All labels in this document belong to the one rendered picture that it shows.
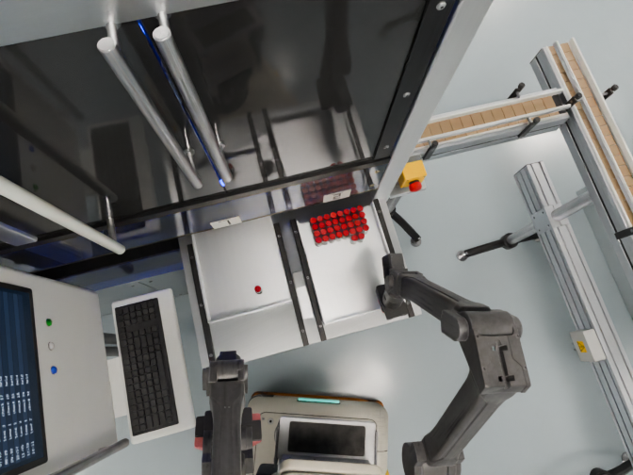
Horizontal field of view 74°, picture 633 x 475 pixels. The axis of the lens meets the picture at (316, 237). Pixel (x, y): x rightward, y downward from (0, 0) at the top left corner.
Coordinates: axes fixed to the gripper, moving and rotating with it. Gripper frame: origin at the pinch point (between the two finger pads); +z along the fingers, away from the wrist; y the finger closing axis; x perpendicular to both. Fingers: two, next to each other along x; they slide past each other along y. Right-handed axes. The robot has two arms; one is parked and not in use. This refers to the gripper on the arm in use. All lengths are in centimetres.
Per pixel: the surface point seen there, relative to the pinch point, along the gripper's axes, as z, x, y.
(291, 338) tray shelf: 3.7, 31.0, -0.5
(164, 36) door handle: -95, 33, 14
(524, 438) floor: 104, -64, -56
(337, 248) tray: -0.5, 9.5, 23.1
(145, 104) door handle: -85, 39, 15
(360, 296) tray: 2.5, 6.8, 6.5
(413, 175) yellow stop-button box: -17.1, -17.2, 33.2
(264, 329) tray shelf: 2.8, 38.5, 4.4
